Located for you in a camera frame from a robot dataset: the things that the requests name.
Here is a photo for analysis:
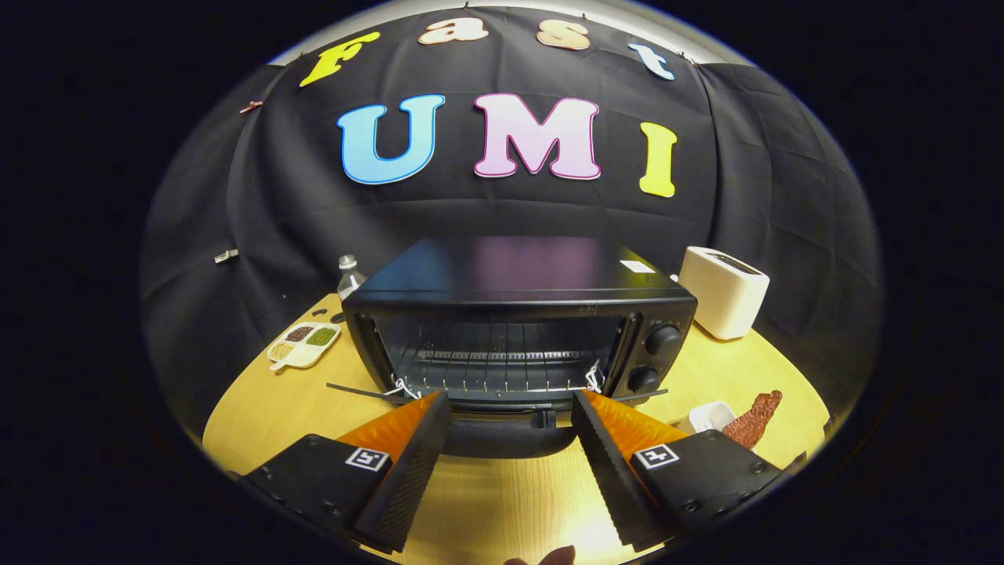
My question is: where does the sectioned plate with spices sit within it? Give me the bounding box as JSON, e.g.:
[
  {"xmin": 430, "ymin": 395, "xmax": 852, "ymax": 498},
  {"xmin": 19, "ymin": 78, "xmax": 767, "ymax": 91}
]
[{"xmin": 266, "ymin": 321, "xmax": 342, "ymax": 372}]

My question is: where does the clear plastic bottle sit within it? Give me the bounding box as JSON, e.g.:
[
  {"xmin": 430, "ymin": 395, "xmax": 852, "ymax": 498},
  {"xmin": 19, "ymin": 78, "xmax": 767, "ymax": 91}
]
[{"xmin": 337, "ymin": 253, "xmax": 368, "ymax": 301}]

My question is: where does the white ribbed tray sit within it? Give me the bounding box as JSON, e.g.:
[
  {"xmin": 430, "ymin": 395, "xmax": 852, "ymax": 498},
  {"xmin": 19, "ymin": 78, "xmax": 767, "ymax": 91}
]
[{"xmin": 678, "ymin": 401, "xmax": 738, "ymax": 436}]

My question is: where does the brown meat slice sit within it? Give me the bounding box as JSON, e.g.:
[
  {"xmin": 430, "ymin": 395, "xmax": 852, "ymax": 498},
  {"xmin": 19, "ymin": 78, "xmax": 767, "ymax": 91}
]
[{"xmin": 722, "ymin": 390, "xmax": 784, "ymax": 450}]

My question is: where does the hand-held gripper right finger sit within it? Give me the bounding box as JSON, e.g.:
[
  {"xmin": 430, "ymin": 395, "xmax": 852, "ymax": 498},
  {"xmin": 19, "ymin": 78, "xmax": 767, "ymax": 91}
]
[{"xmin": 570, "ymin": 390, "xmax": 785, "ymax": 550}]

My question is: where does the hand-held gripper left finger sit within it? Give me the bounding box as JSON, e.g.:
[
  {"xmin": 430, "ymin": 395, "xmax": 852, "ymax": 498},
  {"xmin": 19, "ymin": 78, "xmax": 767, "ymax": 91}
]
[{"xmin": 243, "ymin": 391, "xmax": 453, "ymax": 554}]

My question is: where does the black toaster oven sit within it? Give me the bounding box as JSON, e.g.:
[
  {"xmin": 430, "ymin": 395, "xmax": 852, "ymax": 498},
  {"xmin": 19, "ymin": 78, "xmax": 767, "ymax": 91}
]
[{"xmin": 326, "ymin": 235, "xmax": 699, "ymax": 460}]

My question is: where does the white slot toaster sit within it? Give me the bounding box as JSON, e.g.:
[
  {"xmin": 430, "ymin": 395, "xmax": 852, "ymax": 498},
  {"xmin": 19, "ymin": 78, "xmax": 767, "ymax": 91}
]
[{"xmin": 678, "ymin": 246, "xmax": 771, "ymax": 341}]

